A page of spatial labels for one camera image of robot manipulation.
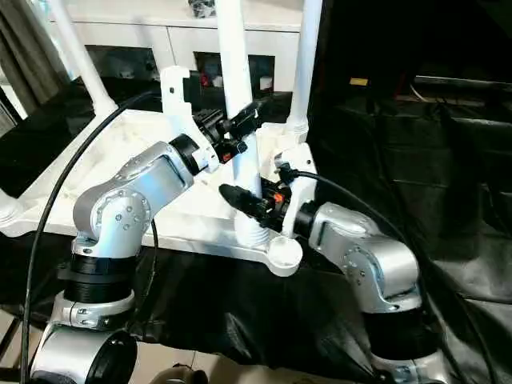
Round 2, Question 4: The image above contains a black television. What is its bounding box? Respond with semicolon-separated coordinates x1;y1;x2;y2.
413;0;512;101

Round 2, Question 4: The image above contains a black box with beige label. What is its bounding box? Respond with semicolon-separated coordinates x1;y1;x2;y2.
319;0;417;113

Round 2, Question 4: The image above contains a black mat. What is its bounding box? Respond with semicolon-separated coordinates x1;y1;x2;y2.
0;75;512;381

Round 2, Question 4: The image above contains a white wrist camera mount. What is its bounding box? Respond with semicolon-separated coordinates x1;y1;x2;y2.
273;142;318;238
158;65;222;174

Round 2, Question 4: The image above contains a white cabinet with glass doors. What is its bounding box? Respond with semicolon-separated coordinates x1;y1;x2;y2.
46;0;306;94

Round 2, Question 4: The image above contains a white plastic table top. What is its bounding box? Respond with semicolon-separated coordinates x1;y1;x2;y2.
0;106;316;278

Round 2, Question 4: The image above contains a black left wrist camera cable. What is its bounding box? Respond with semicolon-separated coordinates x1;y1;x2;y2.
18;90;162;383

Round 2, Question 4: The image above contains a white plastic table leg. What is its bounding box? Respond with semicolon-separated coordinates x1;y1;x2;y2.
214;0;270;246
49;0;120;118
0;190;24;238
285;0;325;144

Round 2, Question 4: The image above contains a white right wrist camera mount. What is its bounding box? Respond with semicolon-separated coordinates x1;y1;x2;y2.
273;142;318;238

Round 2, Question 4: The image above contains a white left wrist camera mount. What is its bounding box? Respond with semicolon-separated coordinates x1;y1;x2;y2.
158;65;222;174

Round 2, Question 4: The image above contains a clear bag on cabinet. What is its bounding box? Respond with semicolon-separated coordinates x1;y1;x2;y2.
189;0;220;20

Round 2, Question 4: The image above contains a grey curtain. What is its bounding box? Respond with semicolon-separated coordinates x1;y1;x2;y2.
0;0;72;119

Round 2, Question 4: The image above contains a dark robot foot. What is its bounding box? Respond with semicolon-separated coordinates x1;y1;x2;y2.
153;362;208;384

